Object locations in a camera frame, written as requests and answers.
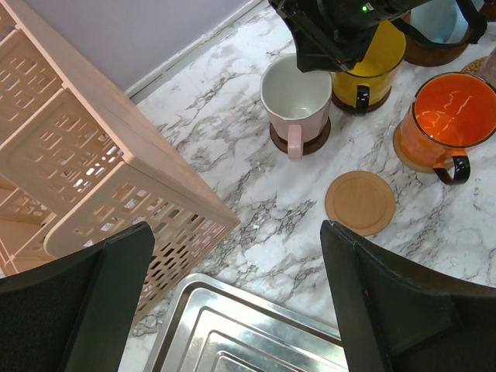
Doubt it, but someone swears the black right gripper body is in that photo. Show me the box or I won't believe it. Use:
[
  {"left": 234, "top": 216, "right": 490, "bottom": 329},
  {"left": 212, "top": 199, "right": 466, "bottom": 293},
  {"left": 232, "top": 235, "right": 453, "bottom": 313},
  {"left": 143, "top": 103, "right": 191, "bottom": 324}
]
[{"left": 267, "top": 0, "right": 489, "bottom": 74}]

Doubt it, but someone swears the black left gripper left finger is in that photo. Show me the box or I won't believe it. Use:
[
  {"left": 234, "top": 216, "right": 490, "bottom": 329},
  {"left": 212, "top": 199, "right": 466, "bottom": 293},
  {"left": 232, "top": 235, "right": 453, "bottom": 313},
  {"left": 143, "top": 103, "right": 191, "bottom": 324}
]
[{"left": 1, "top": 222, "right": 155, "bottom": 371}]

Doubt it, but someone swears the white pink mug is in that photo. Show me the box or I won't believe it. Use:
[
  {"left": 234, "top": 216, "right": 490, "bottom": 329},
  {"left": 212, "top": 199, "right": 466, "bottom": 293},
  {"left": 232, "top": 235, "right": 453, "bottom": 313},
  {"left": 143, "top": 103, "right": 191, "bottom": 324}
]
[{"left": 260, "top": 53, "right": 332, "bottom": 161}]

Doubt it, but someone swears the light brown wooden coaster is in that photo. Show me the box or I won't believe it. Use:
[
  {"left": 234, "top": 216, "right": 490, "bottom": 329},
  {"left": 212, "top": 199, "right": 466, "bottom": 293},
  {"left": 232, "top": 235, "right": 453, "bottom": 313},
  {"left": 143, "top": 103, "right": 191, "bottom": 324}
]
[{"left": 393, "top": 123, "right": 457, "bottom": 174}]

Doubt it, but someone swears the white blue mug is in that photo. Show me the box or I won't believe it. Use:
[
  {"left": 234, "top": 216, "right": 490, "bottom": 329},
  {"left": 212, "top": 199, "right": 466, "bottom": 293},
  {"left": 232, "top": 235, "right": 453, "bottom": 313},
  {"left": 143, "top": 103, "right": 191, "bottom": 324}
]
[{"left": 410, "top": 0, "right": 468, "bottom": 43}]

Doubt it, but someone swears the pink maroon mug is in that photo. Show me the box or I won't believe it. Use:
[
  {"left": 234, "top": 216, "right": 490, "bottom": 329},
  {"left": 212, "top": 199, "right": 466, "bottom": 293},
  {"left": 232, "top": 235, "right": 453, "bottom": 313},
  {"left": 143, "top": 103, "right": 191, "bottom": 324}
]
[{"left": 479, "top": 48, "right": 496, "bottom": 85}]

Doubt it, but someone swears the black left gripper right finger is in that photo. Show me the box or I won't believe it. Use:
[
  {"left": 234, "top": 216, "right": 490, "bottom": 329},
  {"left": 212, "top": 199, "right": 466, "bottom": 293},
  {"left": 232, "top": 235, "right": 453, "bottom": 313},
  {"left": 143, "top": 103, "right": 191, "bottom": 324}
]
[{"left": 320, "top": 221, "right": 495, "bottom": 371}]

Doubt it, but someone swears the silver metal tray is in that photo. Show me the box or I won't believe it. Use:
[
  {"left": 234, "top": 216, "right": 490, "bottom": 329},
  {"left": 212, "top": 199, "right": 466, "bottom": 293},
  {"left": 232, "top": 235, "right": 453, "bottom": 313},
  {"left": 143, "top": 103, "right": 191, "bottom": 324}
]
[{"left": 145, "top": 274, "right": 348, "bottom": 371}]

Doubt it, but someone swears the orange metallic cup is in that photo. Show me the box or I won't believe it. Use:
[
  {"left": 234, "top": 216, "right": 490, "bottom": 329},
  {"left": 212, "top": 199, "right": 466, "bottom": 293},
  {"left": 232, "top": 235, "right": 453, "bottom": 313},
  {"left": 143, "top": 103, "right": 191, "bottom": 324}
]
[{"left": 398, "top": 72, "right": 495, "bottom": 185}]

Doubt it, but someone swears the woven rattan coaster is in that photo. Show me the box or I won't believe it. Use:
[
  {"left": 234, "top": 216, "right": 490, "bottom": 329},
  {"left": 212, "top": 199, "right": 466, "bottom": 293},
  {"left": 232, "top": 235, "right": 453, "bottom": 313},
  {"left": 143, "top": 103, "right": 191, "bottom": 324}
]
[{"left": 461, "top": 57, "right": 487, "bottom": 78}]

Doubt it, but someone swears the brown ringed wooden saucer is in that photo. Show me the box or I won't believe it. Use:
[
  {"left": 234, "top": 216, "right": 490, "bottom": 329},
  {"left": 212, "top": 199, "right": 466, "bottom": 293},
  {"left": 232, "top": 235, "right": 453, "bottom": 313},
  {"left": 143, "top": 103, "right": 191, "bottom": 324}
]
[{"left": 402, "top": 13, "right": 468, "bottom": 67}]

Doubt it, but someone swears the peach plastic file organizer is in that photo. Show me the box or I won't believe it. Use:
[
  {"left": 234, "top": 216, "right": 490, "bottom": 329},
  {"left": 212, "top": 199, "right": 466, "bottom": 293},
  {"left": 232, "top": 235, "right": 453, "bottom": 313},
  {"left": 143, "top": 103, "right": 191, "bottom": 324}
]
[{"left": 1, "top": 1, "right": 239, "bottom": 319}]

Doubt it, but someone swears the yellow black mug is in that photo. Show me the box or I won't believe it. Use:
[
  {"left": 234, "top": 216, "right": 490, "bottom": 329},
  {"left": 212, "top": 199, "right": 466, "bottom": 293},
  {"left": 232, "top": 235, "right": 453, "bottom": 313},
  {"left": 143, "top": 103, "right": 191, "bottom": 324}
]
[{"left": 332, "top": 21, "right": 407, "bottom": 113}]

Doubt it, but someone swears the light beech wooden coaster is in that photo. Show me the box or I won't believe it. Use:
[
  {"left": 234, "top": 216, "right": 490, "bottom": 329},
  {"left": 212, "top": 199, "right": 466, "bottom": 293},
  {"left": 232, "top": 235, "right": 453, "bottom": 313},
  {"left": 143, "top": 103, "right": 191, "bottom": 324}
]
[{"left": 324, "top": 170, "right": 395, "bottom": 236}]

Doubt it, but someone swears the dark walnut coaster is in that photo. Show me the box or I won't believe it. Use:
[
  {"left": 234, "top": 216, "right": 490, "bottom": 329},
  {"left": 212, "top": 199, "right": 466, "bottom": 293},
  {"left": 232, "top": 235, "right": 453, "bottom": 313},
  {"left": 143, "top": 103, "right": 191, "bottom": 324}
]
[{"left": 269, "top": 119, "right": 332, "bottom": 156}]

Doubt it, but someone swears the dark brown wooden coaster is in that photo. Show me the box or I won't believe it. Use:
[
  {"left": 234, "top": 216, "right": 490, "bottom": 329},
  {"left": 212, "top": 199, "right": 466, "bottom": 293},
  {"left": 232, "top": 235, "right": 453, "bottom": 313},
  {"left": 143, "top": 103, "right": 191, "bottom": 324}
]
[{"left": 332, "top": 89, "right": 392, "bottom": 116}]

